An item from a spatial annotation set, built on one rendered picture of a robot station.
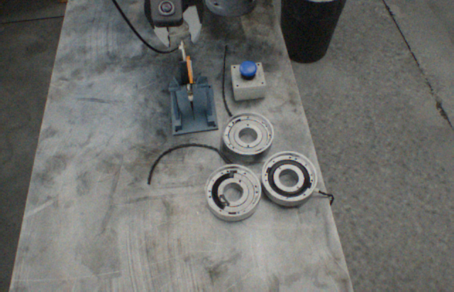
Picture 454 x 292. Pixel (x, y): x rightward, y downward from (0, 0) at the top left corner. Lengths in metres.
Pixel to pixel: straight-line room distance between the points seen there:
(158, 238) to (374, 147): 1.31
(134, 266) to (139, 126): 0.30
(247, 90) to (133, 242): 0.40
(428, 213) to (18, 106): 2.08
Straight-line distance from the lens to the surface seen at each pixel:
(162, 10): 0.54
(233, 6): 1.01
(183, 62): 0.72
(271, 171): 0.69
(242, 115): 0.75
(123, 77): 0.91
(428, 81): 2.17
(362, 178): 1.69
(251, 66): 0.78
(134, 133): 0.80
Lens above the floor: 1.44
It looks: 59 degrees down
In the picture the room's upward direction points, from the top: 4 degrees counter-clockwise
